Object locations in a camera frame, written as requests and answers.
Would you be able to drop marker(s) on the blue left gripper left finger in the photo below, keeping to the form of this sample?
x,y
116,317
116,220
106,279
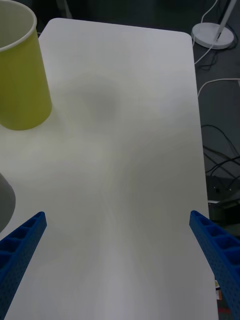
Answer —
x,y
17,257

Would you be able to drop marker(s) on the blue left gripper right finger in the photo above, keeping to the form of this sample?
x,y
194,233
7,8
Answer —
x,y
222,262

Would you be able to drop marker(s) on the black box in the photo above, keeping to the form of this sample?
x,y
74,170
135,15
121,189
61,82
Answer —
x,y
220,190

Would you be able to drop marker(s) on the yellow-green plastic waste bin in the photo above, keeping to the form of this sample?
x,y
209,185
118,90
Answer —
x,y
22,87

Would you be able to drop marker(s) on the white round floor stand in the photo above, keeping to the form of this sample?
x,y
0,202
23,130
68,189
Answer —
x,y
207,35

